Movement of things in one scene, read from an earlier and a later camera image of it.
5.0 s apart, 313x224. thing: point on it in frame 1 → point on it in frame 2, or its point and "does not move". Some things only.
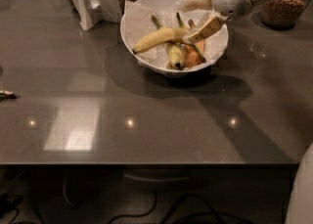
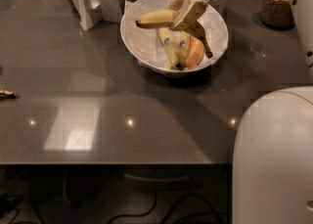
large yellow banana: (159, 37) → (167, 18)
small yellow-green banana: (175, 52) does not move
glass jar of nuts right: (282, 13) does not move
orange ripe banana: (191, 56) does not move
